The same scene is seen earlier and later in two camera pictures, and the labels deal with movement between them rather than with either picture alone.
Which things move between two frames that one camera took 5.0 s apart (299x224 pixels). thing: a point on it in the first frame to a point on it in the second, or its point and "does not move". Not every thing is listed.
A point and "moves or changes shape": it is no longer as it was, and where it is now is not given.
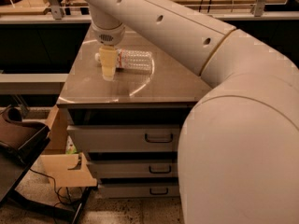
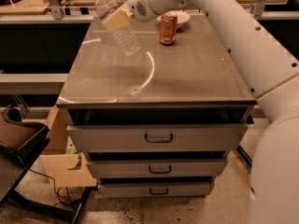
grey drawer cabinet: [129, 129] does not move
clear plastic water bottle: [133, 60] moves or changes shape
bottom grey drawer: [139, 190] does not move
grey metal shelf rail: [32, 84] does not move
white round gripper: [107, 36] to [137, 3]
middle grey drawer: [135, 168] does not move
